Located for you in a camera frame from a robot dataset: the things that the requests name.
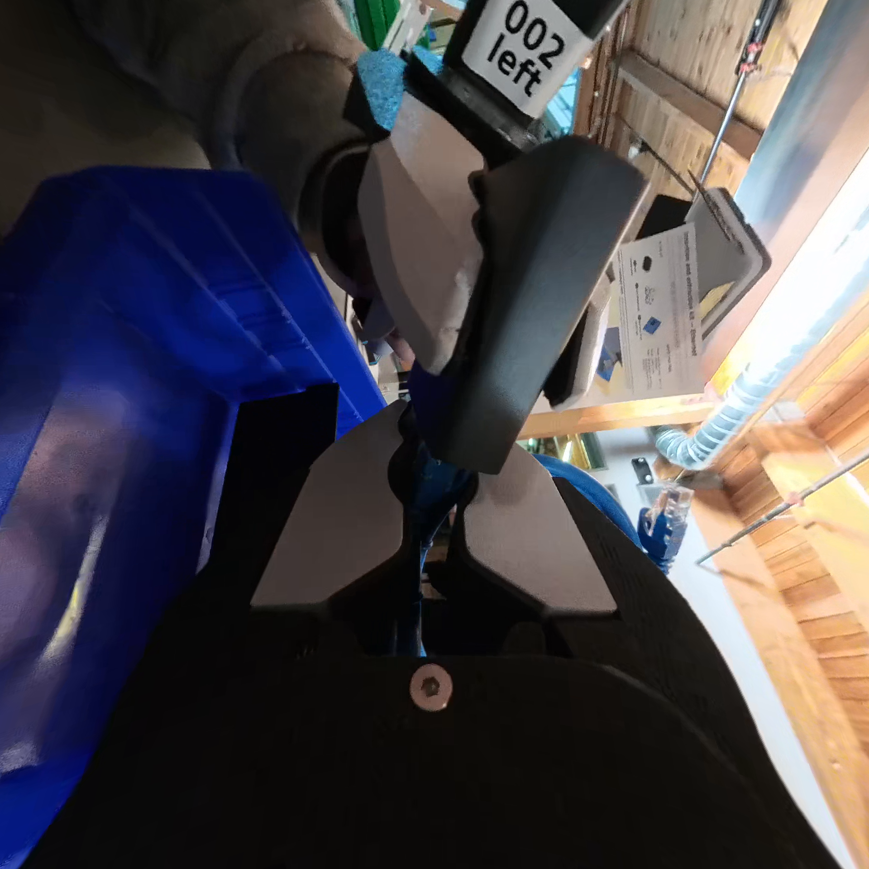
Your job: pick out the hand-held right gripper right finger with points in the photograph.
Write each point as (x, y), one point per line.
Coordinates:
(536, 550)

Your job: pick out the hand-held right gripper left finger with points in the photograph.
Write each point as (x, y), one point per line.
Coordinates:
(332, 536)

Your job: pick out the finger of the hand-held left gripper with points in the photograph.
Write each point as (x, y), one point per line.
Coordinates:
(421, 237)
(584, 339)

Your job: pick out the black ethernet adapter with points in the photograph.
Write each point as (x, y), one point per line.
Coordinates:
(543, 271)

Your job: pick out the blue storage bin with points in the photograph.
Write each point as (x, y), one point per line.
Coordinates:
(136, 305)

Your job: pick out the person's left forearm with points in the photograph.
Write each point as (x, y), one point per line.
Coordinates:
(285, 102)

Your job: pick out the person's left hand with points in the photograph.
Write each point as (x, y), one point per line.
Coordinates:
(380, 332)

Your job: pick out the printed instruction sheet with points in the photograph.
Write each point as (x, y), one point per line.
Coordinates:
(658, 319)

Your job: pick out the black plastic bin divider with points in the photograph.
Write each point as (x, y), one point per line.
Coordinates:
(271, 441)

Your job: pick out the green storage bin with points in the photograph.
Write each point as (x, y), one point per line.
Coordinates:
(377, 20)

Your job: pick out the silver ribbed air duct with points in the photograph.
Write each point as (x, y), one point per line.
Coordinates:
(719, 421)

